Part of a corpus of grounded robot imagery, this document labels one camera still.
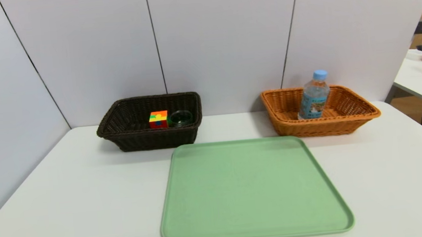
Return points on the glass cup with black holder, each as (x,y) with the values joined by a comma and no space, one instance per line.
(180,118)

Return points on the light green plastic tray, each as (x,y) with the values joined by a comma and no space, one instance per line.
(254,195)

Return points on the colourful puzzle cube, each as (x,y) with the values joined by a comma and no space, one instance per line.
(158,119)

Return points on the clear water bottle blue cap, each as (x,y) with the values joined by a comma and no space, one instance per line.
(313,100)

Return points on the dark brown wicker basket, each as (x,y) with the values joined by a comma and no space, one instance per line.
(136,138)

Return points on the orange wicker basket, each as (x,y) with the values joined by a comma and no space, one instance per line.
(348,120)

